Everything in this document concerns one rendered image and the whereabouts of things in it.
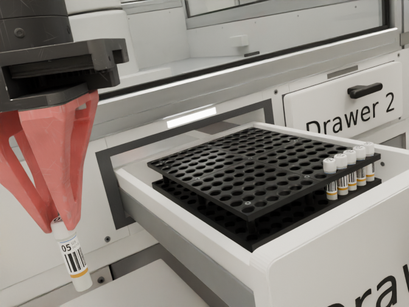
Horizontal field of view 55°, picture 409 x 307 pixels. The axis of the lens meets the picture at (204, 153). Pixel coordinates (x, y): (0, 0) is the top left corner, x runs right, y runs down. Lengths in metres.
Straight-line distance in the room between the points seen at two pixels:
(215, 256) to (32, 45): 0.21
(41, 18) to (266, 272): 0.17
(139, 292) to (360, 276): 0.30
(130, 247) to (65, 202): 0.37
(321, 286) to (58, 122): 0.18
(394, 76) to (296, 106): 0.25
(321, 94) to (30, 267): 0.51
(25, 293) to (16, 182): 0.36
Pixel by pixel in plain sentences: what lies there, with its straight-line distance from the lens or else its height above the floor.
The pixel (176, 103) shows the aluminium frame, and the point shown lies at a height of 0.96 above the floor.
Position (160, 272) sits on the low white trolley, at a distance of 0.55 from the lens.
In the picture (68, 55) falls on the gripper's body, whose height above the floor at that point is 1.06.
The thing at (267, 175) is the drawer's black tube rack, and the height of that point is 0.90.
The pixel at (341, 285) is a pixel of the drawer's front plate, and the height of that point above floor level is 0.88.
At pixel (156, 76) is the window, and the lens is 0.56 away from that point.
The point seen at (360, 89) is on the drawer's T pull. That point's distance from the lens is 0.72.
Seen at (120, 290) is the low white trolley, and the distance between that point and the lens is 0.54.
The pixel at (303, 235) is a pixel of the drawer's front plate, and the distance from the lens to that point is 0.25.
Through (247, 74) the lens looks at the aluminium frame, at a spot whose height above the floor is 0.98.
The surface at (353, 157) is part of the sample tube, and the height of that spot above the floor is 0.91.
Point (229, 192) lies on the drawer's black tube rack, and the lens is 0.39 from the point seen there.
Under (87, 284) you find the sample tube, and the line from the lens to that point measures 0.26.
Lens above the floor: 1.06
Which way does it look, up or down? 18 degrees down
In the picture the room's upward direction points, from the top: 10 degrees counter-clockwise
